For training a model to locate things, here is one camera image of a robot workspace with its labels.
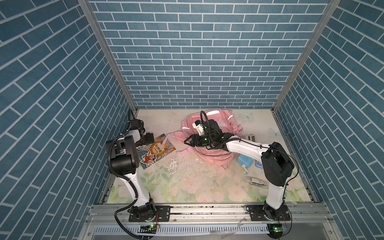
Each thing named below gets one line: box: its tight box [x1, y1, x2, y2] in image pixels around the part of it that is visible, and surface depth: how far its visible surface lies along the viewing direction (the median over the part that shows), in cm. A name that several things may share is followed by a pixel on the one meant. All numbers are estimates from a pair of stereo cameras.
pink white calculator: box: [241, 134, 256, 142], surface depth 104 cm
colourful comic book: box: [136, 133, 176, 171], surface depth 98 cm
